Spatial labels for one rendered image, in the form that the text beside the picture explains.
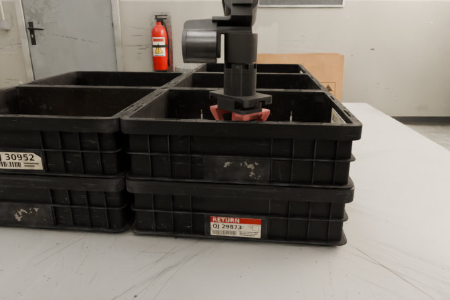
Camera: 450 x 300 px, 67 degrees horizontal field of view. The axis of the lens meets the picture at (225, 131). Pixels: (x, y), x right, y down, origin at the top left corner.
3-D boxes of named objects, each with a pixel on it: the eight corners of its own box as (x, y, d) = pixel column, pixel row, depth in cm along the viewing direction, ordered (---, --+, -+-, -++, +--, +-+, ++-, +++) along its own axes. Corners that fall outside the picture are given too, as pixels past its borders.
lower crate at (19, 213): (169, 173, 92) (167, 130, 88) (127, 239, 63) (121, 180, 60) (29, 167, 95) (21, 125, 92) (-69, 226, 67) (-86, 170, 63)
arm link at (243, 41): (259, 26, 55) (256, 27, 60) (216, 25, 55) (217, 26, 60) (258, 69, 57) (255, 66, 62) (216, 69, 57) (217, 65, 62)
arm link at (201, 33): (252, -18, 56) (250, 11, 64) (182, -19, 56) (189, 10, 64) (252, 50, 53) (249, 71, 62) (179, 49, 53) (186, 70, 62)
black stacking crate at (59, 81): (189, 107, 117) (188, 73, 113) (166, 133, 89) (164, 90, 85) (79, 104, 121) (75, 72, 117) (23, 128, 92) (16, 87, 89)
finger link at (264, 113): (242, 157, 58) (243, 103, 55) (215, 146, 63) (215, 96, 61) (269, 148, 62) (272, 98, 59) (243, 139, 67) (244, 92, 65)
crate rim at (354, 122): (328, 100, 82) (329, 90, 81) (363, 140, 53) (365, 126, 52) (165, 97, 86) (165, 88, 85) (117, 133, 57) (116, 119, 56)
